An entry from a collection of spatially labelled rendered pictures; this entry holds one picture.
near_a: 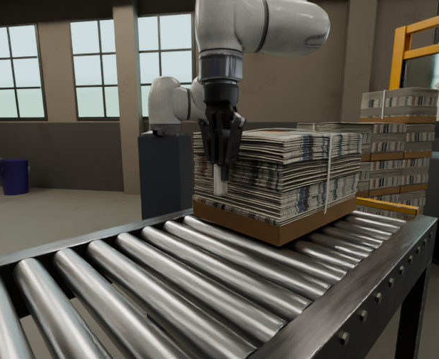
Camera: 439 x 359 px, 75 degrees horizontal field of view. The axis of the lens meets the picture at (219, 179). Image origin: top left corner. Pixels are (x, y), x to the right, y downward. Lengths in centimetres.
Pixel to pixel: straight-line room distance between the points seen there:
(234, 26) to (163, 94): 81
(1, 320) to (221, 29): 57
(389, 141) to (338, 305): 172
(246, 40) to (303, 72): 364
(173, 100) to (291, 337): 115
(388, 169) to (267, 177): 161
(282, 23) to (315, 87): 360
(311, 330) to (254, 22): 52
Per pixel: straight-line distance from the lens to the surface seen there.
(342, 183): 82
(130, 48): 461
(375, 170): 205
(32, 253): 70
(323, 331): 42
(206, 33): 61
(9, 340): 46
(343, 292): 51
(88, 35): 515
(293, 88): 421
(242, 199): 65
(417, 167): 238
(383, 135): 206
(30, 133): 574
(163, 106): 136
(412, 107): 226
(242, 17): 62
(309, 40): 69
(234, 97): 60
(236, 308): 44
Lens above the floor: 105
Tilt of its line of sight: 11 degrees down
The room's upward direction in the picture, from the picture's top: straight up
